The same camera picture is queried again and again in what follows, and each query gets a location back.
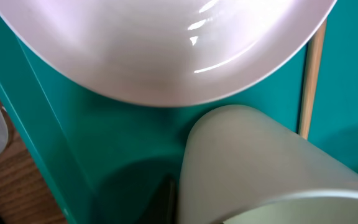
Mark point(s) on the pale green plastic cup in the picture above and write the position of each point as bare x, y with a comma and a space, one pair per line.
241, 166

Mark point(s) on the large white round plate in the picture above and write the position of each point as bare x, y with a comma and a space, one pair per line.
165, 53

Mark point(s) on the teal plastic serving tray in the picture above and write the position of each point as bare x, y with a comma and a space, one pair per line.
102, 158

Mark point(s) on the left wooden chopstick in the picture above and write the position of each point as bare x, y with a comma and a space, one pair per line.
310, 79

